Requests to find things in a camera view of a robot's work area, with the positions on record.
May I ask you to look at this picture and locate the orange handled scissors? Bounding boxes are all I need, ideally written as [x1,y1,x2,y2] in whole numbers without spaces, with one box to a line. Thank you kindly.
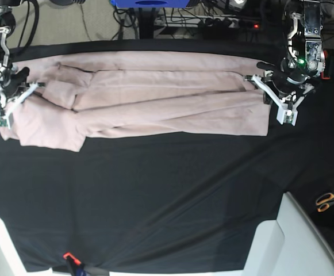
[315,193,334,213]

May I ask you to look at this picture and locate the black power strip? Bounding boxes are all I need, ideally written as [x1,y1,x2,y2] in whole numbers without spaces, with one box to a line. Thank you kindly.
[239,19,265,30]

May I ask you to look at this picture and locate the pink T-shirt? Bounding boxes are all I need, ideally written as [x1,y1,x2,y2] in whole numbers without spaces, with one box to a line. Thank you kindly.
[0,51,270,152]

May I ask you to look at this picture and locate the white power strip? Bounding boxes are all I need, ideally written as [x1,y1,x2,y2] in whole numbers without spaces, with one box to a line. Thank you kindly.
[154,15,239,28]

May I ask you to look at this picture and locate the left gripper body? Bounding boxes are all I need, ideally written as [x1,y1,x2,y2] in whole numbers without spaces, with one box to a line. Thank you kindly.
[244,60,321,126]

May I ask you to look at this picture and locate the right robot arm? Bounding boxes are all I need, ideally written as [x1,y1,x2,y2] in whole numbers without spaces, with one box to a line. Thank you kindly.
[0,1,45,129]

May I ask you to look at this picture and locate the red black clamp right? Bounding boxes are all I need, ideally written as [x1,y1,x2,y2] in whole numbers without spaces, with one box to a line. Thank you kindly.
[320,49,333,80]

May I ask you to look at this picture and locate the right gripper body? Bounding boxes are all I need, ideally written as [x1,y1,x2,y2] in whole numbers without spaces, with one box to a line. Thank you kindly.
[0,67,39,129]

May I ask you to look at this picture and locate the red clamp bottom edge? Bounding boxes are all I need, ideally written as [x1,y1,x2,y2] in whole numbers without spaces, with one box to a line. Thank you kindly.
[63,252,82,266]

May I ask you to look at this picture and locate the black table cloth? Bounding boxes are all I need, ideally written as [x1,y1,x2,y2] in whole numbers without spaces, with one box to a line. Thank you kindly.
[0,40,334,273]

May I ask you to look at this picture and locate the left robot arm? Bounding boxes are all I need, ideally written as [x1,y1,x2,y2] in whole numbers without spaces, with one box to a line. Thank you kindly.
[244,1,326,125]

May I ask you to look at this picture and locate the blue box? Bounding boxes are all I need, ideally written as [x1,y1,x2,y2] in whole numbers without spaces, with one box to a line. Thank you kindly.
[110,0,189,9]

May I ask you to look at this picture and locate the black table leg post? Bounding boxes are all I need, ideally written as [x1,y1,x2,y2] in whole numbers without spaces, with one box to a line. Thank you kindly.
[137,8,156,39]

